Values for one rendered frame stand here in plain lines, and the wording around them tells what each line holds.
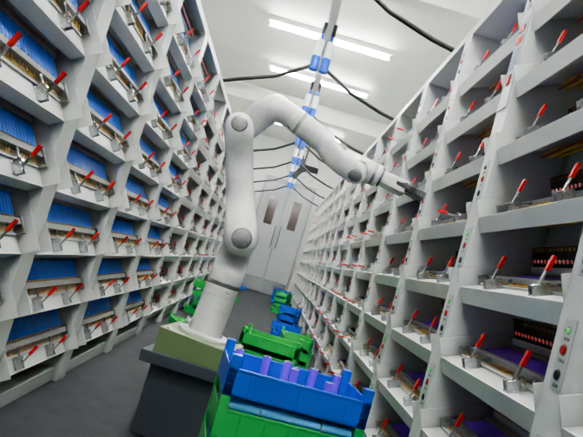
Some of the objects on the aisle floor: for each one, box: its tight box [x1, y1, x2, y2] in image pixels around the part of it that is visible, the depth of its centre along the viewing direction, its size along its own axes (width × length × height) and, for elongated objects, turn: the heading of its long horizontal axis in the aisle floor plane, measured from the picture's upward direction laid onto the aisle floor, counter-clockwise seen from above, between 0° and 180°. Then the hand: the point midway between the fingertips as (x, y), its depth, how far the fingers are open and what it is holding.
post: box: [409, 0, 583, 437], centre depth 174 cm, size 20×9×181 cm, turn 167°
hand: (418, 195), depth 222 cm, fingers open, 3 cm apart
